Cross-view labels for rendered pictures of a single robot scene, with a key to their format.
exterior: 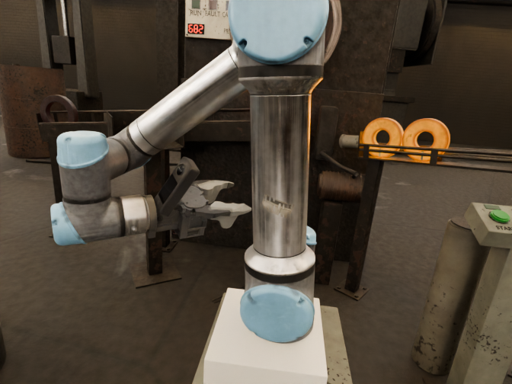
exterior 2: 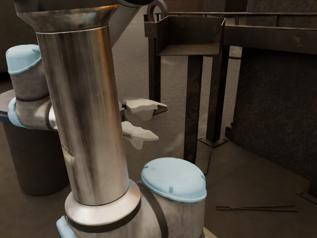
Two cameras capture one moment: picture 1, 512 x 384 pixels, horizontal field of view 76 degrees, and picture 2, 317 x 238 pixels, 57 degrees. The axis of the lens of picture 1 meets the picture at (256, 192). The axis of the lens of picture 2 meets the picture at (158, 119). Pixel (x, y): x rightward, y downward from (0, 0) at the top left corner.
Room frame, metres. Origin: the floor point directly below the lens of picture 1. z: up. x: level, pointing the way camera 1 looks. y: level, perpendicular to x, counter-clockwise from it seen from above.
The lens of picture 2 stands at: (0.29, -0.36, 0.92)
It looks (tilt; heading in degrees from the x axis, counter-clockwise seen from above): 27 degrees down; 45
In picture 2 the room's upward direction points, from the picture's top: straight up
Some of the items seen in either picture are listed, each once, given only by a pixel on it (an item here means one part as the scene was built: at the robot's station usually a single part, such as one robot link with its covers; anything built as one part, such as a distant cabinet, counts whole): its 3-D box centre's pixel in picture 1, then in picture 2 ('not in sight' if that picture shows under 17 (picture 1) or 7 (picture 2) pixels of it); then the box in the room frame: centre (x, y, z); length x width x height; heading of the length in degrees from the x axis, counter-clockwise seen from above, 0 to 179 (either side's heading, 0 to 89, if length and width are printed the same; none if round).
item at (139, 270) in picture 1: (147, 200); (188, 98); (1.31, 0.46, 0.36); 0.26 x 0.20 x 0.72; 120
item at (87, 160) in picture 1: (91, 164); (36, 71); (0.55, 0.29, 0.71); 0.11 x 0.08 x 0.11; 172
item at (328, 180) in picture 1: (336, 228); not in sight; (1.38, -0.38, 0.27); 0.22 x 0.13 x 0.53; 85
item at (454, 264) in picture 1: (449, 297); not in sight; (0.91, -0.65, 0.26); 0.12 x 0.12 x 0.52
